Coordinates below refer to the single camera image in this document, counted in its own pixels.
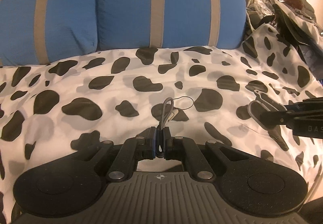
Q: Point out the cluttered plastic bags pile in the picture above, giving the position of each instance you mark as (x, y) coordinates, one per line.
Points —
(294, 28)

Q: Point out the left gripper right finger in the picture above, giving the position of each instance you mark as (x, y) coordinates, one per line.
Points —
(186, 151)

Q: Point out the grey clear carabiner clip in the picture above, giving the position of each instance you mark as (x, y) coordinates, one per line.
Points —
(262, 104)

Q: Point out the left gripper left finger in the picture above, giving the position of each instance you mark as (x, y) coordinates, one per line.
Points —
(133, 150)

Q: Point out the cow print blanket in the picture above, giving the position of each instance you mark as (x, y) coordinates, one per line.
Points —
(51, 111)

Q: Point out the left blue striped cushion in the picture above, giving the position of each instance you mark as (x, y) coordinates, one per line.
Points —
(39, 32)

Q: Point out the right blue striped cushion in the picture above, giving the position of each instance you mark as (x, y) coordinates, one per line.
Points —
(127, 24)

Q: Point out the blue striped cushion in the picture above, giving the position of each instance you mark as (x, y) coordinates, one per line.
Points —
(127, 24)
(39, 32)

